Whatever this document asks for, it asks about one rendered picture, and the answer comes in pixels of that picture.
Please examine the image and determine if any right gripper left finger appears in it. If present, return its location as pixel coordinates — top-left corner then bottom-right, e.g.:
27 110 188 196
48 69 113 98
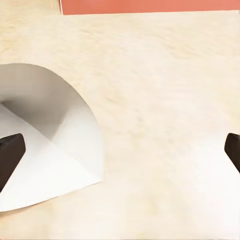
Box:
0 133 26 193

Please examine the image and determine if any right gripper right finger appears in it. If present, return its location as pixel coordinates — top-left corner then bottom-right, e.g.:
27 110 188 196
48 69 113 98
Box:
224 133 240 173

